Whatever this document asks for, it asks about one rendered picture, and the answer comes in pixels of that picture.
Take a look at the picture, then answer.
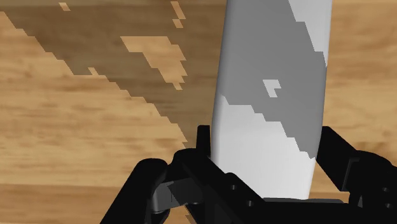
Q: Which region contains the white oblong object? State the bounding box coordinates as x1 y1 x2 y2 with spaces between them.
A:
209 0 333 200

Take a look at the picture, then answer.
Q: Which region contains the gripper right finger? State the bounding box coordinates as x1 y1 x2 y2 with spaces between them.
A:
316 125 397 224

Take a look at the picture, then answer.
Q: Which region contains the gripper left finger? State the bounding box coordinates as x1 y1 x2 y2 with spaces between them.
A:
99 125 267 224

